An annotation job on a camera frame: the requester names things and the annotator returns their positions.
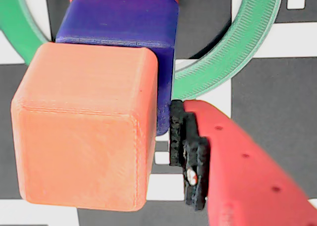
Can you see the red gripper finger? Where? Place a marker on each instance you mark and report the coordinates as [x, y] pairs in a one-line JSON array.
[[247, 174]]

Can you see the orange cube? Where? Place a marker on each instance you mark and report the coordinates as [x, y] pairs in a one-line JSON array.
[[81, 127]]

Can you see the blue cube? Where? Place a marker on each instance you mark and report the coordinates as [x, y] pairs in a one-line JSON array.
[[119, 20]]

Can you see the black white marker mat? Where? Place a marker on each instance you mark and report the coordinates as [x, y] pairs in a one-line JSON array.
[[272, 112]]

